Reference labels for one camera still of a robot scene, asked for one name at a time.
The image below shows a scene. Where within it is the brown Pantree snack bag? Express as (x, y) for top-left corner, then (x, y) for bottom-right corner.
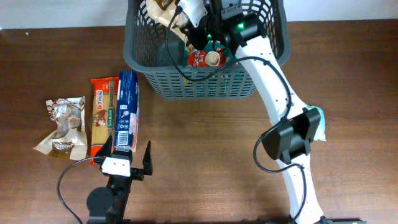
(146, 0), (196, 53)

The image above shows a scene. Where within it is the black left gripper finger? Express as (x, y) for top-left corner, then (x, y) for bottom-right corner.
(142, 141), (153, 175)
(95, 136), (113, 157)

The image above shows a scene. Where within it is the brown pastry snack bag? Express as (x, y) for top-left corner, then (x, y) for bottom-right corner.
(34, 96), (88, 161)

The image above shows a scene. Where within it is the light teal snack packet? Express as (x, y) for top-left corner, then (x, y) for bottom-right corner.
(306, 105), (326, 142)

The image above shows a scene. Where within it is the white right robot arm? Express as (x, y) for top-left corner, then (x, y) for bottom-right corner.
(175, 1), (325, 223)

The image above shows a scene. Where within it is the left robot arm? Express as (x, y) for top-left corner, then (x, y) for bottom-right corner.
(86, 136), (153, 224)

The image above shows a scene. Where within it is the green coffee mix bag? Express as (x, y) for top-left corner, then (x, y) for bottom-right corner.
(183, 41), (235, 67)

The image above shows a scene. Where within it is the blue pasta packet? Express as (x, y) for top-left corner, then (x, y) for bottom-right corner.
(114, 71), (139, 152)

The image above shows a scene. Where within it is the San Remo spaghetti packet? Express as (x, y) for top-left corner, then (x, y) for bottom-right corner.
(90, 77), (119, 157)

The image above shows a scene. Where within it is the grey plastic basket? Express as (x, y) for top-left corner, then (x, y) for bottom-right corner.
(123, 0), (291, 100)

